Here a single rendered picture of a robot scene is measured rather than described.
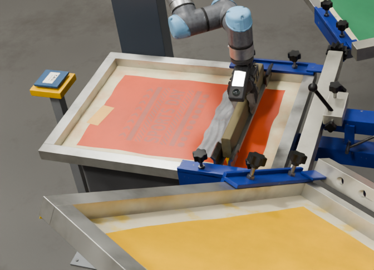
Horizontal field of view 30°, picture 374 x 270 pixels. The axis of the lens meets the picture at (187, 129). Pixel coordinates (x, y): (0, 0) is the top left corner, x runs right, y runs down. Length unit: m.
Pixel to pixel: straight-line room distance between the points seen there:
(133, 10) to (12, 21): 2.53
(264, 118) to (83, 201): 1.14
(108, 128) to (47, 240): 1.16
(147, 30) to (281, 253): 1.60
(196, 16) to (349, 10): 0.91
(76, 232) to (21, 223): 2.36
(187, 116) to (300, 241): 0.95
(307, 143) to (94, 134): 0.72
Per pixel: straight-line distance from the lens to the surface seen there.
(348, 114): 2.17
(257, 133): 2.24
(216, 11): 2.14
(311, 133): 2.10
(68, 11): 5.20
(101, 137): 2.33
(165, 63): 2.57
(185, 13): 2.13
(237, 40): 2.08
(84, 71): 4.47
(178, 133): 2.28
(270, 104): 2.36
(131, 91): 2.51
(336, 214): 1.72
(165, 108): 2.40
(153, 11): 2.80
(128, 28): 2.85
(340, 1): 2.93
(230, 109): 2.34
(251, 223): 1.50
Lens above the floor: 2.38
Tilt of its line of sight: 38 degrees down
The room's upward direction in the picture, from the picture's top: 9 degrees counter-clockwise
